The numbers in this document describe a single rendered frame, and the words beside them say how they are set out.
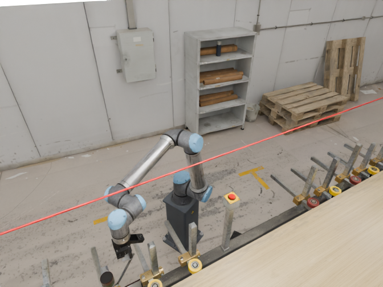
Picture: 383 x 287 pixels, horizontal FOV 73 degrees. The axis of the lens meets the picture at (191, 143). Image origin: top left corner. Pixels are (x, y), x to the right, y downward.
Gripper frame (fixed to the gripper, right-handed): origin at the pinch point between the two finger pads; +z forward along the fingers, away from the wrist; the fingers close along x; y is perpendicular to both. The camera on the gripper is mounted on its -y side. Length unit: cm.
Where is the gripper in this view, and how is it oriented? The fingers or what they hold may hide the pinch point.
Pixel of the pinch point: (130, 257)
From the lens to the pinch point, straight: 162.4
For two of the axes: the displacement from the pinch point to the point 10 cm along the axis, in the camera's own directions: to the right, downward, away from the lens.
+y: -8.8, 2.8, -4.0
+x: 4.8, 5.1, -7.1
